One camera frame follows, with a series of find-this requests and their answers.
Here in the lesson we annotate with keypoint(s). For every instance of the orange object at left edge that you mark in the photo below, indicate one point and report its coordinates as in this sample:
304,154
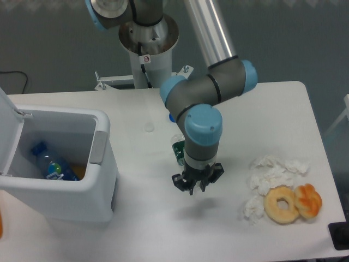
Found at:
1,226

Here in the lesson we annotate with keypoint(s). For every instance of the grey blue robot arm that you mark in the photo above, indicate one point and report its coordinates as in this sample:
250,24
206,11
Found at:
192,103

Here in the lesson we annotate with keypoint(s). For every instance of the white frame at right edge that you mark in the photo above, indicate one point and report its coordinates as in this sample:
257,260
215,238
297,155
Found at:
338,125

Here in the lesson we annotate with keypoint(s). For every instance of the plain ring donut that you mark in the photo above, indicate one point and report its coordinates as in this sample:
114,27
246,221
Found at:
279,205

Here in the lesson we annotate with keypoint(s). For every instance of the orange glazed twisted bun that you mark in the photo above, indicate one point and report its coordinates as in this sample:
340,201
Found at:
307,200

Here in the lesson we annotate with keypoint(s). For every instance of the clear bottle green label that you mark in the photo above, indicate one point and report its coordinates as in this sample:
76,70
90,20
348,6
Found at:
178,143

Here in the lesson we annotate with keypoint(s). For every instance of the white open trash bin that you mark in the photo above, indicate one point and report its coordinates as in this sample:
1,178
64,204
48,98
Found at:
80,136

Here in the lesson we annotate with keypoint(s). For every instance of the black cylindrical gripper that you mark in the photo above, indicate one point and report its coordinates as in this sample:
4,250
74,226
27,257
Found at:
190,176

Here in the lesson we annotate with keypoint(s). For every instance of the large crumpled white tissue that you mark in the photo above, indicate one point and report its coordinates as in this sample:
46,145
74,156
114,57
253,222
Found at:
270,171

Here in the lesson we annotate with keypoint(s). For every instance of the orange item in bin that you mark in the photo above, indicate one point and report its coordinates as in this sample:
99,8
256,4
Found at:
79,170

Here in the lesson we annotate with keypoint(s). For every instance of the blue bottle cap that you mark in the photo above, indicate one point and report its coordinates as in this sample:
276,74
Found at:
171,118

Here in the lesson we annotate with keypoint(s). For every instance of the black device at edge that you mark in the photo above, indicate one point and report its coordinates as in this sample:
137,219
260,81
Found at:
339,235

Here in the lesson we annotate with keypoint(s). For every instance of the small crumpled white tissue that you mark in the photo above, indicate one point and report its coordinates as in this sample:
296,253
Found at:
253,210

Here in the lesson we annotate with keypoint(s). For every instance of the blue bottle in bin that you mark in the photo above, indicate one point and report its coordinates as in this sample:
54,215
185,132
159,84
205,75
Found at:
51,165

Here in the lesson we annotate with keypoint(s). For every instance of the white bottle cap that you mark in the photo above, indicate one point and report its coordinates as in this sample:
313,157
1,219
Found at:
149,127

